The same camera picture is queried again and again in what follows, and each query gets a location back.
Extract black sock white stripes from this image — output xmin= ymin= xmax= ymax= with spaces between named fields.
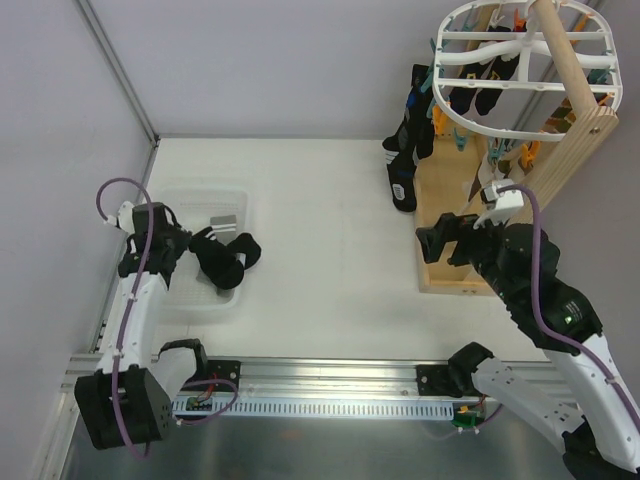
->
xmin=189 ymin=227 xmax=244 ymax=290

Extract black sock plain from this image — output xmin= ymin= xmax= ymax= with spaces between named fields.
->
xmin=227 ymin=232 xmax=262 ymax=269

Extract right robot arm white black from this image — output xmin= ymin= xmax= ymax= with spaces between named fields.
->
xmin=416 ymin=213 xmax=639 ymax=479

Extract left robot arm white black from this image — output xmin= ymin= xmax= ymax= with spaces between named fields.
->
xmin=74 ymin=202 xmax=210 ymax=450

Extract wooden hanger stand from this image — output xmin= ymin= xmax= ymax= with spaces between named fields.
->
xmin=414 ymin=0 xmax=620 ymax=297

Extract white round clip hanger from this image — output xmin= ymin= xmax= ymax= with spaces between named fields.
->
xmin=431 ymin=1 xmax=624 ymax=142

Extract white plastic laundry basket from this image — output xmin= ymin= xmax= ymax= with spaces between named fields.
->
xmin=153 ymin=183 xmax=249 ymax=326

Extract grey sock white stripes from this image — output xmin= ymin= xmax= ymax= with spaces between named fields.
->
xmin=210 ymin=215 xmax=238 ymax=245

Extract black sport sock hanging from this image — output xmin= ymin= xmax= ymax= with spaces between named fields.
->
xmin=382 ymin=64 xmax=435 ymax=213

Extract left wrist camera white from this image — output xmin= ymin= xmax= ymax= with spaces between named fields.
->
xmin=104 ymin=201 xmax=135 ymax=234

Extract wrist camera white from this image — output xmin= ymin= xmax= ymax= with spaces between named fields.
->
xmin=473 ymin=179 xmax=524 ymax=230
xmin=104 ymin=201 xmax=135 ymax=234

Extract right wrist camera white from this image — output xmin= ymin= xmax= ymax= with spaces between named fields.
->
xmin=473 ymin=179 xmax=524 ymax=230

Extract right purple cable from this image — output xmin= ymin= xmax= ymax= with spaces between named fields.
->
xmin=509 ymin=184 xmax=640 ymax=451

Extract purple cable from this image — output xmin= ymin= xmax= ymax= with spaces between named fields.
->
xmin=94 ymin=177 xmax=240 ymax=460
xmin=509 ymin=184 xmax=640 ymax=451

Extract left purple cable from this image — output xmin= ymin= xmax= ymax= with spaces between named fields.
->
xmin=94 ymin=177 xmax=240 ymax=460

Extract aluminium mounting rail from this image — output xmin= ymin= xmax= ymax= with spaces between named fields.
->
xmin=59 ymin=352 xmax=576 ymax=401

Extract white slotted cable duct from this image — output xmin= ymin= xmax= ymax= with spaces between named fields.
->
xmin=169 ymin=397 xmax=455 ymax=420

